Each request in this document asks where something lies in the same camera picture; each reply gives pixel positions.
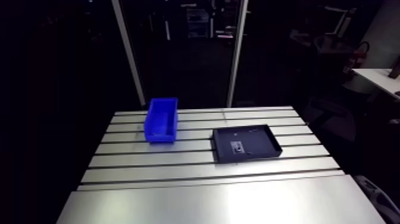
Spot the blue bin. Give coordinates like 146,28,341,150
143,97,179,144

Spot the dark blue-grey tray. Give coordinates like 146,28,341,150
212,124,283,164

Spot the white desk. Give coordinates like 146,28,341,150
352,67,400,101

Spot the white post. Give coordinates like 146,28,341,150
111,0,147,107
226,0,249,108

